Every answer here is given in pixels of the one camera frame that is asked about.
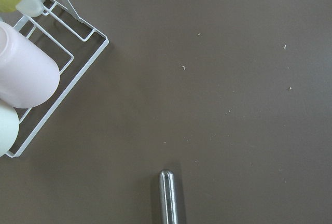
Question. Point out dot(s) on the pink plastic cup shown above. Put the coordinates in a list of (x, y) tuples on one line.
[(29, 77)]

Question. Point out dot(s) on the pale green plastic cup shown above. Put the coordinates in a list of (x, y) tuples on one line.
[(9, 127)]

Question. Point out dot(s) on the steel muddler black tip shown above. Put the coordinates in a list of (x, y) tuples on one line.
[(168, 202)]

